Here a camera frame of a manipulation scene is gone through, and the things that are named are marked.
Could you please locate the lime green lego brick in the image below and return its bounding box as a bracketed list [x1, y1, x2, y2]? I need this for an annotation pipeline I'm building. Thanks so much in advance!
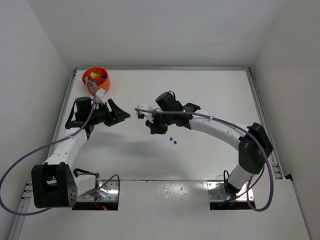
[90, 72, 98, 78]

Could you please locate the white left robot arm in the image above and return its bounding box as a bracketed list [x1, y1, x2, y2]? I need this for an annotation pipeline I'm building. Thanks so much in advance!
[31, 96, 130, 209]

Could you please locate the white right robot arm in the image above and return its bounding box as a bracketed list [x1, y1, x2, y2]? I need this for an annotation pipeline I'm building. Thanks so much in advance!
[137, 91, 274, 198]

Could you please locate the orange divided round container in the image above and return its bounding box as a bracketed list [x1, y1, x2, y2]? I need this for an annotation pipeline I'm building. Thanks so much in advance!
[82, 67, 111, 95]

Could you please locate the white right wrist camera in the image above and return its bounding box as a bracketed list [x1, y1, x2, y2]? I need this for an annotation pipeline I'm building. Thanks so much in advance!
[135, 103, 154, 123]

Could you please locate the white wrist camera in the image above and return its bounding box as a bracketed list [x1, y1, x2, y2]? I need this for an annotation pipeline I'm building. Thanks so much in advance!
[135, 103, 154, 123]
[95, 88, 106, 105]

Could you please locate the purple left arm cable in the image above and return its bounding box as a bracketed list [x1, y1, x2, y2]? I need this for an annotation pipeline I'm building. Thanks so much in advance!
[0, 78, 121, 216]

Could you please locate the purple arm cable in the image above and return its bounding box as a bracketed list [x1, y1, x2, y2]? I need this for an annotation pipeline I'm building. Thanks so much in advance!
[134, 107, 275, 212]
[0, 78, 121, 216]

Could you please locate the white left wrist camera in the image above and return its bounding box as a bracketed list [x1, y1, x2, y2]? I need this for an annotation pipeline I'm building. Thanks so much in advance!
[95, 88, 106, 105]

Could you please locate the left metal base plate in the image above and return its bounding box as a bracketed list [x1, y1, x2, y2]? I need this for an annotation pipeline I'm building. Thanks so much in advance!
[76, 180, 119, 203]

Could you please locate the metal base plate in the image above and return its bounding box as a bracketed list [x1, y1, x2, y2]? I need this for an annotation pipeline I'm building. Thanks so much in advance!
[207, 181, 255, 203]
[76, 180, 119, 203]

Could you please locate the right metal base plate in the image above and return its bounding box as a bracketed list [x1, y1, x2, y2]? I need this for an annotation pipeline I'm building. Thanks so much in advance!
[207, 181, 255, 203]

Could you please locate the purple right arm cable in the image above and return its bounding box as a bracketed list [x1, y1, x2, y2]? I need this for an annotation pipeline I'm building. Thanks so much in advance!
[134, 107, 275, 212]

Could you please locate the aluminium table frame rail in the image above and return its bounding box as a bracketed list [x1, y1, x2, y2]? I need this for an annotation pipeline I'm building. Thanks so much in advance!
[246, 68, 285, 179]

